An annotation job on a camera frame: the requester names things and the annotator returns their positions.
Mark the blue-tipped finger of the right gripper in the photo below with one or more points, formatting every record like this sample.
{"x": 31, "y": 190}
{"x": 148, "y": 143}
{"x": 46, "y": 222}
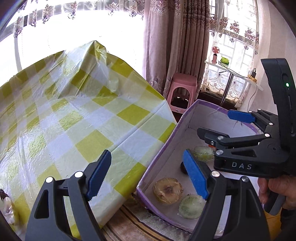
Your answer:
{"x": 267, "y": 122}

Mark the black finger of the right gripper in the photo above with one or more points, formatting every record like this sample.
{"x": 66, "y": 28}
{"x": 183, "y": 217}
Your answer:
{"x": 223, "y": 141}

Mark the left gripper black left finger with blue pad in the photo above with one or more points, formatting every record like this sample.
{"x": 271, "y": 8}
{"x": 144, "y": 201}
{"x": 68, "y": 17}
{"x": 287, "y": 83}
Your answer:
{"x": 48, "y": 219}

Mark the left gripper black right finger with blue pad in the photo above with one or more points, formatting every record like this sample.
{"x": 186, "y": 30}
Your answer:
{"x": 246, "y": 219}

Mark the plastic yellow pear half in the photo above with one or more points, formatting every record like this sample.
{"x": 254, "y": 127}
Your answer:
{"x": 8, "y": 209}

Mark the person's right hand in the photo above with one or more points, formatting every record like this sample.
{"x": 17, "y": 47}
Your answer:
{"x": 283, "y": 185}

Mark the yellow black charger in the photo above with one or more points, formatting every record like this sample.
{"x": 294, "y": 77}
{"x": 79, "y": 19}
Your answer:
{"x": 252, "y": 75}

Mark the white side table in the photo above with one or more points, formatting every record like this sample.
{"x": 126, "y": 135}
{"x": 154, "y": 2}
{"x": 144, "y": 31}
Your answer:
{"x": 225, "y": 83}

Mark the wrapped green fruit half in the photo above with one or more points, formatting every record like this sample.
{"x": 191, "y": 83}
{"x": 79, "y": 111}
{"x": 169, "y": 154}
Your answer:
{"x": 191, "y": 206}

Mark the pink plastic stool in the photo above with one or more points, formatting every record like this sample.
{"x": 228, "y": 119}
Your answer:
{"x": 182, "y": 92}

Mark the wrapped brown pear half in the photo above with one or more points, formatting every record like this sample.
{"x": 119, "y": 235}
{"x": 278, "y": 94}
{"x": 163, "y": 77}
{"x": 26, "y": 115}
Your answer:
{"x": 168, "y": 190}

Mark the purple white cardboard box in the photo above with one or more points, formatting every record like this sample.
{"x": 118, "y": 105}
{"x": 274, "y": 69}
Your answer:
{"x": 167, "y": 162}

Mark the green object on table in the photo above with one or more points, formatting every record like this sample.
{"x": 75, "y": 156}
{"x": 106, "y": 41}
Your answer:
{"x": 224, "y": 61}

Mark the small pink desk fan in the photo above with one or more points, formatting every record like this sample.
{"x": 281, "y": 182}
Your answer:
{"x": 215, "y": 51}

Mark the yellow checkered plastic tablecloth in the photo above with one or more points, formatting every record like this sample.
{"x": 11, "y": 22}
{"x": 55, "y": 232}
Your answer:
{"x": 59, "y": 114}

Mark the pink patterned drape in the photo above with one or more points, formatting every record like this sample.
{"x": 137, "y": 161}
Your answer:
{"x": 176, "y": 40}

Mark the floral lace curtain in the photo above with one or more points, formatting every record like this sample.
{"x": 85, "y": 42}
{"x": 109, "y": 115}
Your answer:
{"x": 233, "y": 21}

